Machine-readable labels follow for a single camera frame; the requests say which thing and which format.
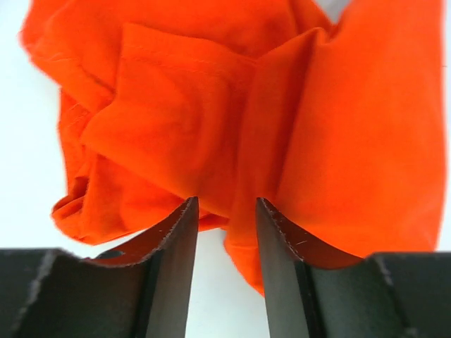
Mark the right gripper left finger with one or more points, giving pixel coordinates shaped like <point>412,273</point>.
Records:
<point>140,288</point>

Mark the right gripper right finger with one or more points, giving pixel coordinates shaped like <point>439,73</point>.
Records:
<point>313,289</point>

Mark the orange t shirt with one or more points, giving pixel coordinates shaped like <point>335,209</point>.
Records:
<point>339,125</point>

